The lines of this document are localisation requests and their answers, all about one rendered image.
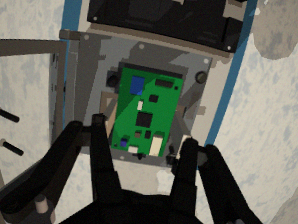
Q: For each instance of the green circuit board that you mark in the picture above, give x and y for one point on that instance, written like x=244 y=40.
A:
x=145 y=109

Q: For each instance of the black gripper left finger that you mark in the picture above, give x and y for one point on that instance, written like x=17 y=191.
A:
x=34 y=201

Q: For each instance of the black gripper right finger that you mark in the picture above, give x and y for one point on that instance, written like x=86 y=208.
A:
x=226 y=201

